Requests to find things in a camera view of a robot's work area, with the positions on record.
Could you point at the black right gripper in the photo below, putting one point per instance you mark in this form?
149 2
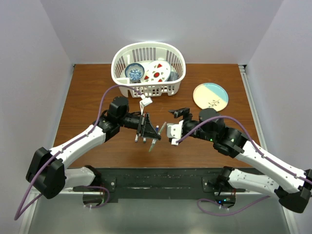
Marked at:
179 112

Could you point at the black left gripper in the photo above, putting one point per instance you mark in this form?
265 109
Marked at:
148 130

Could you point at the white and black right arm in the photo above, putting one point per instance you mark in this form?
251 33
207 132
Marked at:
292 187

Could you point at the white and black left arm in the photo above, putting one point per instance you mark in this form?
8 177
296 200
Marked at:
49 172

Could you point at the cream and blue plate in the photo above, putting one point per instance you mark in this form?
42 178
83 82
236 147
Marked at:
210 95

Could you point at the grey cup in basket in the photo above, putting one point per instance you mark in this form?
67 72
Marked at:
173 76

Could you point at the watermelon pattern plate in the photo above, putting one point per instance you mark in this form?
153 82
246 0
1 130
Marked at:
156 71

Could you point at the blue patterned bowl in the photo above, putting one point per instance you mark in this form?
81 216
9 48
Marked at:
134 71

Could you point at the white plastic dish basket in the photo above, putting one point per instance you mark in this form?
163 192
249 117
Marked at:
144 53

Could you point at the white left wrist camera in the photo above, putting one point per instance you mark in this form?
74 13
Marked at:
145 101

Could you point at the aluminium frame rail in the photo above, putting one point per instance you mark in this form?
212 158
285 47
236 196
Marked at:
253 107

